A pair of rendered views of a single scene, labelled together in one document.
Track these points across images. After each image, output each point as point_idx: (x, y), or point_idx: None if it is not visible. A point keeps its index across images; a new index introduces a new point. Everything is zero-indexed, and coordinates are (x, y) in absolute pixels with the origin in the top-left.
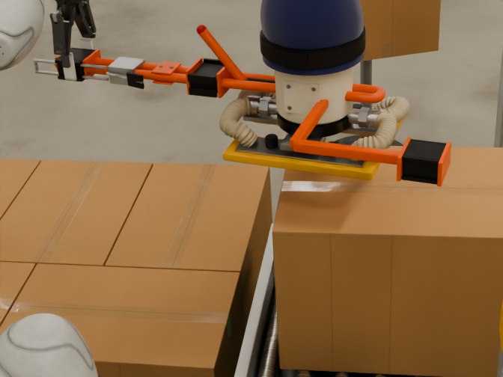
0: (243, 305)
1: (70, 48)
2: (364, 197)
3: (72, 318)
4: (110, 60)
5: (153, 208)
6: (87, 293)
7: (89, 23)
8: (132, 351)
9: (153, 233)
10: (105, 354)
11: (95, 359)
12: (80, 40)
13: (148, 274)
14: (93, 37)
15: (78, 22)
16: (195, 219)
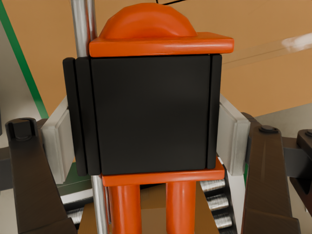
0: None
1: (202, 61)
2: None
3: (72, 23)
4: (175, 220)
5: (270, 4)
6: (110, 15)
7: (311, 199)
8: (56, 99)
9: (225, 29)
10: (43, 80)
11: (33, 74)
12: (231, 119)
13: None
14: (245, 185)
15: (243, 213)
16: (256, 61)
